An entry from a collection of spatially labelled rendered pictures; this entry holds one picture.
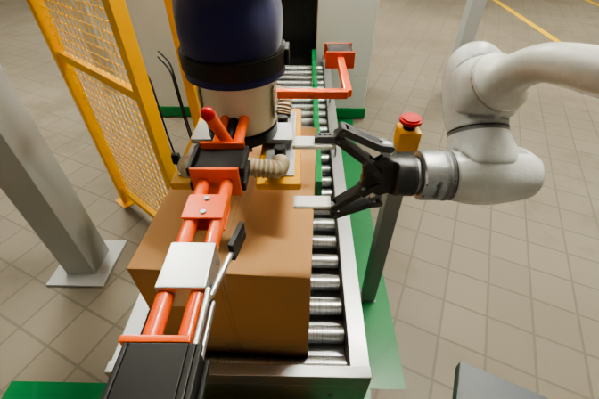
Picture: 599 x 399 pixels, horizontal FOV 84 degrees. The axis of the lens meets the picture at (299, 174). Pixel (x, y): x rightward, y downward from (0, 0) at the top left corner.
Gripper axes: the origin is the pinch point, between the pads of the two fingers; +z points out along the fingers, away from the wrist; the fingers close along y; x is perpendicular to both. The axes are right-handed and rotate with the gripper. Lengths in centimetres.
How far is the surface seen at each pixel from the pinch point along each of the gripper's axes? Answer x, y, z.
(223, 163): 0.0, -2.4, 13.3
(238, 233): -15.5, -2.0, 8.3
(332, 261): 28, 64, -12
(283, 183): 9.7, 10.3, 3.8
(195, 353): -31.6, -2.6, 10.0
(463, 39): 269, 59, -146
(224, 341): -4, 57, 21
